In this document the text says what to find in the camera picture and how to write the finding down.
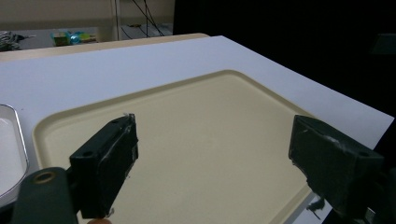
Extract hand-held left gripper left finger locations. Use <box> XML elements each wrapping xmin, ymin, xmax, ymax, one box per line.
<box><xmin>68</xmin><ymin>113</ymin><xmax>139</xmax><ymax>219</ymax></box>

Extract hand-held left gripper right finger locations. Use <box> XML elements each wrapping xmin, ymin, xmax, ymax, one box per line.
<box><xmin>288</xmin><ymin>114</ymin><xmax>385</xmax><ymax>218</ymax></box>

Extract white tray with metal rim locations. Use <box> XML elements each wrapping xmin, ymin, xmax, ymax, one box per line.
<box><xmin>0</xmin><ymin>104</ymin><xmax>30</xmax><ymax>209</ymax></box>

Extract beige plastic tray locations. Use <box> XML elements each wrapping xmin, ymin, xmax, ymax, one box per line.
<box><xmin>32</xmin><ymin>69</ymin><xmax>316</xmax><ymax>224</ymax></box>

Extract colourful toys pile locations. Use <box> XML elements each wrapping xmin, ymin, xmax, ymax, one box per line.
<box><xmin>50</xmin><ymin>30</ymin><xmax>97</xmax><ymax>47</ymax></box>

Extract grey striped cloth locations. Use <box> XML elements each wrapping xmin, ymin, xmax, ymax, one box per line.
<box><xmin>0</xmin><ymin>31</ymin><xmax>35</xmax><ymax>52</ymax></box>

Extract black cables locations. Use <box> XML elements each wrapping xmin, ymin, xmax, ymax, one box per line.
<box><xmin>114</xmin><ymin>0</ymin><xmax>166</xmax><ymax>41</ymax></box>

